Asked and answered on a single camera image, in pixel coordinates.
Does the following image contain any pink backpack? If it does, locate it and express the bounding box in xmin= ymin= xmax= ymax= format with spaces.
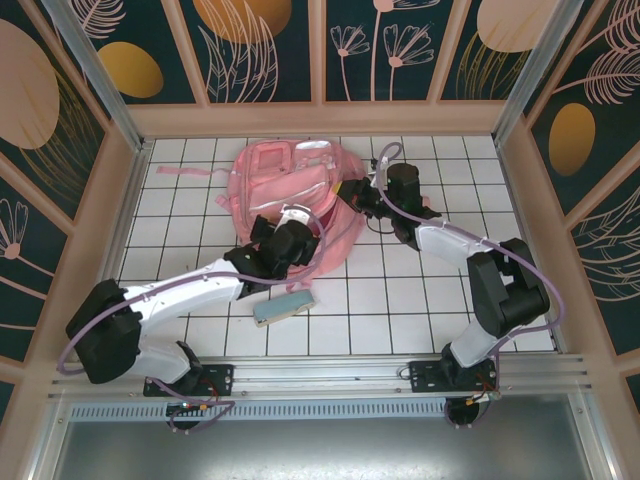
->
xmin=155 ymin=139 xmax=380 ymax=294

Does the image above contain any light blue book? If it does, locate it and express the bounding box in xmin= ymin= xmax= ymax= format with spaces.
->
xmin=252 ymin=289 xmax=317 ymax=329

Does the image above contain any pink pencil case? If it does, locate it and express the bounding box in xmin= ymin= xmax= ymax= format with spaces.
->
xmin=418 ymin=193 xmax=445 ymax=220

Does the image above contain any small green circuit board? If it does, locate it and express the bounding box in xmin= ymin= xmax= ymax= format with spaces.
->
xmin=166 ymin=399 xmax=211 ymax=417

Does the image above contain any grey metal sheet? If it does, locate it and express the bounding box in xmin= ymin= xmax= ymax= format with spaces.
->
xmin=49 ymin=422 xmax=601 ymax=480

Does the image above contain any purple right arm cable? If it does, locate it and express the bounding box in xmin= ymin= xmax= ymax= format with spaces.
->
xmin=372 ymin=142 xmax=566 ymax=397

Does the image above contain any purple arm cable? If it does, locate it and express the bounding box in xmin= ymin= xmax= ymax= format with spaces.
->
xmin=372 ymin=142 xmax=566 ymax=397
xmin=59 ymin=207 xmax=329 ymax=436

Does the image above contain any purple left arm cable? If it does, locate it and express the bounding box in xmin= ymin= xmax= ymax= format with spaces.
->
xmin=59 ymin=207 xmax=329 ymax=436

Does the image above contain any dark floral wall panel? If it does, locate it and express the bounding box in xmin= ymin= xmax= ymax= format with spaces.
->
xmin=180 ymin=0 xmax=314 ymax=104
xmin=522 ymin=0 xmax=640 ymax=216
xmin=0 ymin=164 xmax=71 ymax=346
xmin=439 ymin=0 xmax=569 ymax=102
xmin=0 ymin=0 xmax=109 ymax=221
xmin=324 ymin=0 xmax=464 ymax=102
xmin=567 ymin=174 xmax=640 ymax=356
xmin=82 ymin=0 xmax=197 ymax=105

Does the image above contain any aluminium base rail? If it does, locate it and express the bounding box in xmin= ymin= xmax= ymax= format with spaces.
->
xmin=47 ymin=352 xmax=594 ymax=401

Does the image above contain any aluminium side rail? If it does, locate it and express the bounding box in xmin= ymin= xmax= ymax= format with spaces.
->
xmin=74 ymin=142 xmax=154 ymax=361
xmin=493 ymin=139 xmax=569 ymax=356

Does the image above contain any perforated metal cable tray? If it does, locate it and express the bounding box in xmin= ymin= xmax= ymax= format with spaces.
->
xmin=69 ymin=403 xmax=451 ymax=424

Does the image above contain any aluminium corner post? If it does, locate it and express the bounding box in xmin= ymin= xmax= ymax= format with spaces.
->
xmin=42 ymin=0 xmax=154 ymax=154
xmin=491 ymin=0 xmax=600 ymax=149

